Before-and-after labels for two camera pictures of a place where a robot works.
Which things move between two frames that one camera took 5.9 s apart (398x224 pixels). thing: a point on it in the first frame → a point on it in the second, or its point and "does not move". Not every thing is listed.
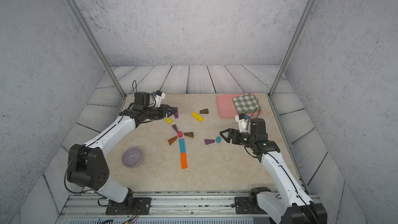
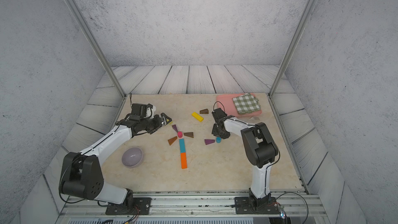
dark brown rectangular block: (190, 134) does not move
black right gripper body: (240, 138) → (215, 130)
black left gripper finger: (169, 108) → (166, 119)
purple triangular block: (208, 141) does not move
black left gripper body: (154, 113) → (152, 124)
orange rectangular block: (183, 160) does not move
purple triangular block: (175, 127) does not move
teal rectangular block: (182, 143) does not move
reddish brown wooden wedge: (172, 140) does not move
